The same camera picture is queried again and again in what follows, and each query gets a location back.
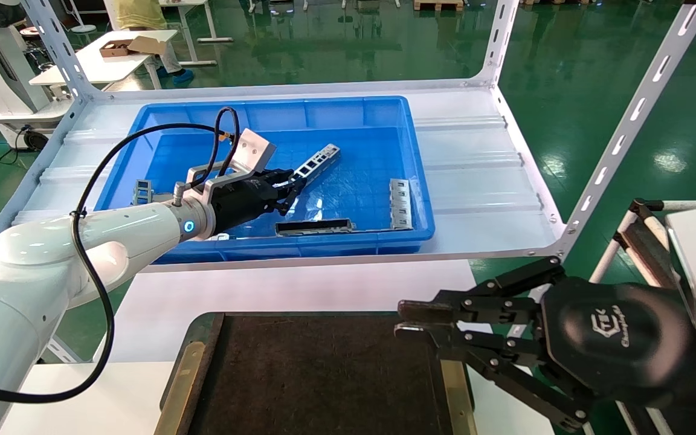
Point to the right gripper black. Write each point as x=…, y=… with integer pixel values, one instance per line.
x=614, y=338

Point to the white desk with metal legs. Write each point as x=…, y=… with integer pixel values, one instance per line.
x=203, y=39

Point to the person in yellow jacket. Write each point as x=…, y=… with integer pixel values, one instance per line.
x=133, y=15

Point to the wooden pallet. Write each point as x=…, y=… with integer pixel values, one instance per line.
x=438, y=5

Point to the open cardboard box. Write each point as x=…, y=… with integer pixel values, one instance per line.
x=124, y=46

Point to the left wrist grey camera box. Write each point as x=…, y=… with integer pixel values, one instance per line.
x=251, y=154

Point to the blue plastic bin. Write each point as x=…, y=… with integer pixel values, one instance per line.
x=354, y=115

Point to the white work table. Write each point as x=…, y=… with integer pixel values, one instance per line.
x=100, y=66

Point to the grey part with square holes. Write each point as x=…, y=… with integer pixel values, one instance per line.
x=142, y=192

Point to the black tray with brass strips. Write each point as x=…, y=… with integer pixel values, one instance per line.
x=324, y=374

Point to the white metal shelf rack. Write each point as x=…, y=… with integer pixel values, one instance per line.
x=626, y=130

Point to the black and white folding stand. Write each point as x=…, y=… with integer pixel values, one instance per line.
x=641, y=206

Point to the black round wheel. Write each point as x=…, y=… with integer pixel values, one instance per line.
x=37, y=140

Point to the grey perforated metal bar part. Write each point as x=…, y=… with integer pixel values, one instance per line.
x=318, y=160

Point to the clear plastic film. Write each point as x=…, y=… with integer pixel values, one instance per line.
x=324, y=199

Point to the grey slotted metal bracket part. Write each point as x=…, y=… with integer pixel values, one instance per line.
x=401, y=205

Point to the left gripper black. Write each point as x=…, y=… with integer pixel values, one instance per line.
x=242, y=202

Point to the dark long metal part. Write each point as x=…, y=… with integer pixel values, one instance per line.
x=312, y=227

